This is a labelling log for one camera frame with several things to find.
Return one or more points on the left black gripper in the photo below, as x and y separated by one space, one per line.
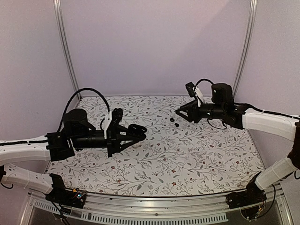
114 138

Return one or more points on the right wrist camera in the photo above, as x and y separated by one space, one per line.
195 93

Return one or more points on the aluminium frame post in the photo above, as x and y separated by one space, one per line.
64 43
246 46

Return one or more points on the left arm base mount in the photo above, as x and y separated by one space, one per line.
59 194

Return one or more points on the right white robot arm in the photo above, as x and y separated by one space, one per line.
245 116

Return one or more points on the white earbud charging case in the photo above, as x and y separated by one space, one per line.
136 144

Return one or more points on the left aluminium frame post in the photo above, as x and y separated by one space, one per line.
64 43

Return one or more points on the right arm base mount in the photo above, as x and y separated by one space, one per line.
253 197

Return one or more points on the front aluminium rail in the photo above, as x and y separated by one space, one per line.
210 209

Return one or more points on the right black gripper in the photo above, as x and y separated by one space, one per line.
192 112

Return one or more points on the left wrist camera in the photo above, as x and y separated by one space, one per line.
111 121

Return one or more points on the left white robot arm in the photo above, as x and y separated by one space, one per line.
77 134

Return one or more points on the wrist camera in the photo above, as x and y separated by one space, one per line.
111 121
195 93

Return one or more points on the right aluminium frame post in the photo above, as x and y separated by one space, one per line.
246 46

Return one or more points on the floral patterned table mat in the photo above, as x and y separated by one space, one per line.
192 159

